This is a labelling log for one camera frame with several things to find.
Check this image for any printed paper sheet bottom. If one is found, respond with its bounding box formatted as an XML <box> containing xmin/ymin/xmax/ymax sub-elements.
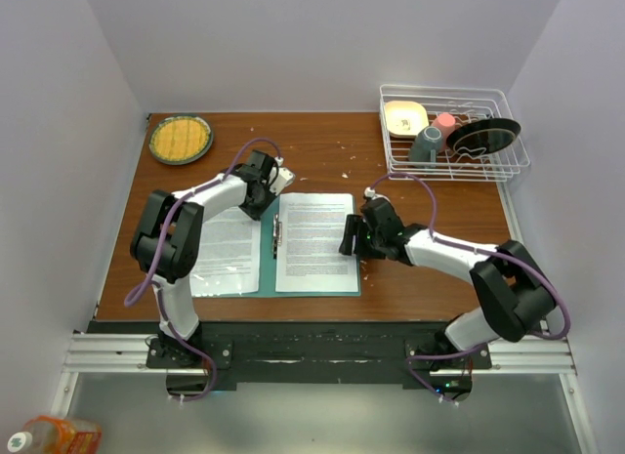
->
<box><xmin>275</xmin><ymin>193</ymin><xmax>360</xmax><ymax>296</ymax></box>

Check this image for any printed paper sheet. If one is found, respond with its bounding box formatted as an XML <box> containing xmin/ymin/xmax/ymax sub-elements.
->
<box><xmin>189</xmin><ymin>207</ymin><xmax>261</xmax><ymax>298</ymax></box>
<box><xmin>275</xmin><ymin>193</ymin><xmax>360</xmax><ymax>296</ymax></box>

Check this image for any teal file folder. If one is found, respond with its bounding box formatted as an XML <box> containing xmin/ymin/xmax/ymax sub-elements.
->
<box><xmin>212</xmin><ymin>197</ymin><xmax>360</xmax><ymax>298</ymax></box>

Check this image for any metal folder clip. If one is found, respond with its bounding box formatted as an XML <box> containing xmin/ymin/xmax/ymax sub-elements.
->
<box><xmin>271</xmin><ymin>213</ymin><xmax>282</xmax><ymax>260</ymax></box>

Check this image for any printed paper sheet top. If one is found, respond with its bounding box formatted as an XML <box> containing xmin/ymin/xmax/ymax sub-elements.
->
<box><xmin>189</xmin><ymin>207</ymin><xmax>261</xmax><ymax>298</ymax></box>

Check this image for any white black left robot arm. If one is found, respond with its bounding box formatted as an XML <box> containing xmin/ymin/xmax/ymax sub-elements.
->
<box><xmin>124</xmin><ymin>150</ymin><xmax>294</xmax><ymax>368</ymax></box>

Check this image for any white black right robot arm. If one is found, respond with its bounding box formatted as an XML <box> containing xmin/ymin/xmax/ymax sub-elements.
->
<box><xmin>339</xmin><ymin>196</ymin><xmax>559</xmax><ymax>369</ymax></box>

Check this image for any green plate with woven mat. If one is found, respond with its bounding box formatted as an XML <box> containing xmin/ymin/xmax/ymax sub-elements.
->
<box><xmin>148</xmin><ymin>114</ymin><xmax>214</xmax><ymax>166</ymax></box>

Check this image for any grey blue mug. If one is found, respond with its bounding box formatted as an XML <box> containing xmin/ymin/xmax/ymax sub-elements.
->
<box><xmin>408</xmin><ymin>126</ymin><xmax>444</xmax><ymax>170</ymax></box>

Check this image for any cream square plate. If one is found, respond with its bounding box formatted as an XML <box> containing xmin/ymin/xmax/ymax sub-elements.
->
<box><xmin>383</xmin><ymin>100</ymin><xmax>430</xmax><ymax>139</ymax></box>

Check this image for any pink cup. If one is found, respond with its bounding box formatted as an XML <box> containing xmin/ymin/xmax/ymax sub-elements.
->
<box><xmin>431</xmin><ymin>112</ymin><xmax>458</xmax><ymax>152</ymax></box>

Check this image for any black round plate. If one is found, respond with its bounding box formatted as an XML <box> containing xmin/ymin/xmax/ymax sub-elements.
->
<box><xmin>446</xmin><ymin>117</ymin><xmax>521</xmax><ymax>157</ymax></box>

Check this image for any orange plastic bottle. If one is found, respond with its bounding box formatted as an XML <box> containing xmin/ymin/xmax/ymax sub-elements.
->
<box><xmin>7</xmin><ymin>416</ymin><xmax>103</xmax><ymax>454</ymax></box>

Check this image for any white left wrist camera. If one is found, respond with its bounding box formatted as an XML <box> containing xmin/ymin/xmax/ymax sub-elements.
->
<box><xmin>270</xmin><ymin>167</ymin><xmax>296</xmax><ymax>196</ymax></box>

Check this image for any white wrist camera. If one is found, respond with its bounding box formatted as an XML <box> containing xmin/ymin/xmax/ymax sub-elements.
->
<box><xmin>363</xmin><ymin>186</ymin><xmax>381</xmax><ymax>202</ymax></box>
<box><xmin>270</xmin><ymin>167</ymin><xmax>296</xmax><ymax>196</ymax></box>

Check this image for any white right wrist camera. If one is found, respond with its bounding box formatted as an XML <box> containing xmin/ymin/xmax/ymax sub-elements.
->
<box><xmin>363</xmin><ymin>186</ymin><xmax>381</xmax><ymax>202</ymax></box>

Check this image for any white wire dish rack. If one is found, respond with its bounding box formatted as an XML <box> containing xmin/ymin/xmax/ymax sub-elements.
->
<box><xmin>379</xmin><ymin>84</ymin><xmax>530</xmax><ymax>183</ymax></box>

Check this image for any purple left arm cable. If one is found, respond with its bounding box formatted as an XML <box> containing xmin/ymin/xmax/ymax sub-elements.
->
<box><xmin>122</xmin><ymin>137</ymin><xmax>286</xmax><ymax>401</ymax></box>

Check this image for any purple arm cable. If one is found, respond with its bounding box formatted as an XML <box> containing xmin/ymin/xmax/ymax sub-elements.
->
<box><xmin>122</xmin><ymin>137</ymin><xmax>286</xmax><ymax>401</ymax></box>
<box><xmin>365</xmin><ymin>172</ymin><xmax>572</xmax><ymax>394</ymax></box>

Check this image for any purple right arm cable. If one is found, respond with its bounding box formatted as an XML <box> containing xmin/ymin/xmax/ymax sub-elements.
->
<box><xmin>365</xmin><ymin>172</ymin><xmax>572</xmax><ymax>394</ymax></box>

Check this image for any aluminium frame rail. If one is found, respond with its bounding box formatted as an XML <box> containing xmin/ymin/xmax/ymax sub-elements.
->
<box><xmin>54</xmin><ymin>320</ymin><xmax>599</xmax><ymax>453</ymax></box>

